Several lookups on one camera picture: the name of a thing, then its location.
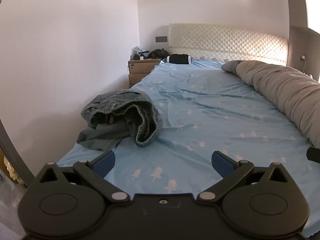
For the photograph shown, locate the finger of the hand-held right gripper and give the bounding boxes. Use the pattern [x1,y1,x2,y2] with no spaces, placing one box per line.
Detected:
[306,147,320,164]

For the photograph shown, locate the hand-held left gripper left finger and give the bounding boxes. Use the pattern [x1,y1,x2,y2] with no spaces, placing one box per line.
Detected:
[35,151,131,203]

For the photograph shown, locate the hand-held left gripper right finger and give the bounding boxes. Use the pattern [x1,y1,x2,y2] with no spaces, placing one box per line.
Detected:
[197,151,292,203]

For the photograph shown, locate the grey-blue denim jeans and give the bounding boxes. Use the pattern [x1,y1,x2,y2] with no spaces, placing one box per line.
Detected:
[76,90,163,152]

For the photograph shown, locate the bed with light blue sheet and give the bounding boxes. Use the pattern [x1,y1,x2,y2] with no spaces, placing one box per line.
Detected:
[56,59,320,233]

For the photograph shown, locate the grey rolled duvet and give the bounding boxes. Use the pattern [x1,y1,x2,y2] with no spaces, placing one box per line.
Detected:
[221,60,320,148]

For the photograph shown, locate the yellow soft object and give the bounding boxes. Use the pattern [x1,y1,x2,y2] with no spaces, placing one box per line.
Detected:
[3,155,25,186]

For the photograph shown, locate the wooden nightstand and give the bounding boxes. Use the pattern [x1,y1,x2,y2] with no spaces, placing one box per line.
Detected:
[128,58,162,89]

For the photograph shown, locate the black cylindrical pillow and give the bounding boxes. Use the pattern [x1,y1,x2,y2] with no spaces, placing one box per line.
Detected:
[167,54,192,65]

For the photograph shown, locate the quilted beige headboard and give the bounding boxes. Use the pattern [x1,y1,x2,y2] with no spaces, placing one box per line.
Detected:
[168,23,288,63]

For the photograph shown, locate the grey door frame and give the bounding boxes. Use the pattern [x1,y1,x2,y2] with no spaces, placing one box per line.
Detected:
[0,119,35,188]

